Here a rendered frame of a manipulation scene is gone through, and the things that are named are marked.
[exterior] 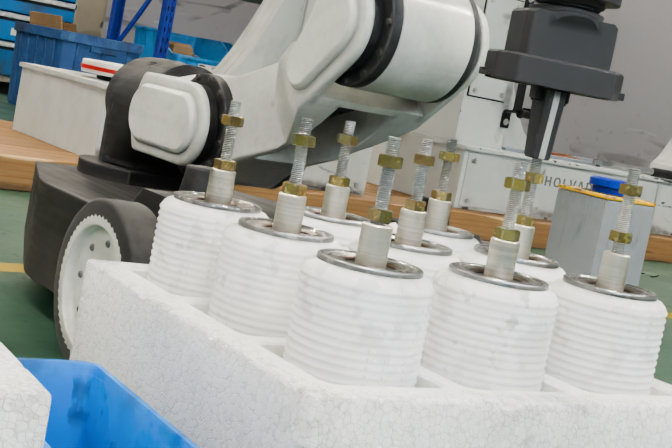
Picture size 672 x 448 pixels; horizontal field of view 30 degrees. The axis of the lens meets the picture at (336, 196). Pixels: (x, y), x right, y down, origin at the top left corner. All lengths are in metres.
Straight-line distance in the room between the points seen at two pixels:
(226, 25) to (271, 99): 8.89
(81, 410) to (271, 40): 2.47
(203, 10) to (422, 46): 8.97
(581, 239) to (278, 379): 0.51
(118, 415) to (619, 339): 0.38
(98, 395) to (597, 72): 0.49
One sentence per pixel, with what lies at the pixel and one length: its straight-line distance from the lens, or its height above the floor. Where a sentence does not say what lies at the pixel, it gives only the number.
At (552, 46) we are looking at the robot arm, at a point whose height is 0.44.
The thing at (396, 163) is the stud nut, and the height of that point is 0.33.
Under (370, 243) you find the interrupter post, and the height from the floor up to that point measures 0.27.
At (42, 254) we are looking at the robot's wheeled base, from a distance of 1.69.
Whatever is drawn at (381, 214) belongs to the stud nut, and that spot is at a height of 0.29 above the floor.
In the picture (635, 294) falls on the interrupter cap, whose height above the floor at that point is 0.25.
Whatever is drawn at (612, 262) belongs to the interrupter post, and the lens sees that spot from 1.02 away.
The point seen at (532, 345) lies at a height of 0.21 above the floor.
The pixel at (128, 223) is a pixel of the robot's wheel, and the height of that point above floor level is 0.18.
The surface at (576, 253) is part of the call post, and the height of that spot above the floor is 0.25.
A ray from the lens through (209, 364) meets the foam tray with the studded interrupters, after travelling 0.90.
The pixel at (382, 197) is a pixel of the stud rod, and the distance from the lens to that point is 0.87.
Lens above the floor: 0.37
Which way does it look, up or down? 5 degrees down
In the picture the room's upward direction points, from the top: 11 degrees clockwise
